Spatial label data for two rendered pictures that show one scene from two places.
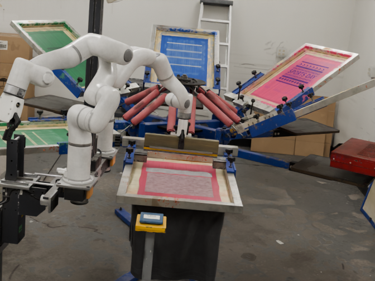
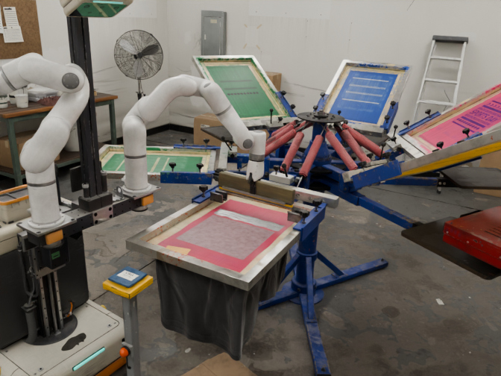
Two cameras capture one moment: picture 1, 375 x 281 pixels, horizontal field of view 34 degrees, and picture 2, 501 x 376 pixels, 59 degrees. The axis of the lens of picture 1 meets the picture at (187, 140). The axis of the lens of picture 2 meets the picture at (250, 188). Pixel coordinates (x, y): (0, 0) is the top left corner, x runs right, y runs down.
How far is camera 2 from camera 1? 1.74 m
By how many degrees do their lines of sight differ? 29
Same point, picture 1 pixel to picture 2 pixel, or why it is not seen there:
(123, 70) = (151, 101)
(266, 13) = not seen: outside the picture
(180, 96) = (235, 134)
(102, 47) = (22, 69)
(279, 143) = not seen: outside the picture
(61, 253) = not seen: hidden behind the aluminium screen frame
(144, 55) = (176, 84)
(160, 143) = (232, 184)
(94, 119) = (24, 156)
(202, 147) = (275, 195)
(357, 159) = (478, 239)
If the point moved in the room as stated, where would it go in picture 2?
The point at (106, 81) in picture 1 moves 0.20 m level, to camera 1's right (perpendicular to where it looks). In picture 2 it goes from (60, 112) to (102, 121)
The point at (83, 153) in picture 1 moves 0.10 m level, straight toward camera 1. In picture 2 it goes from (36, 194) to (13, 204)
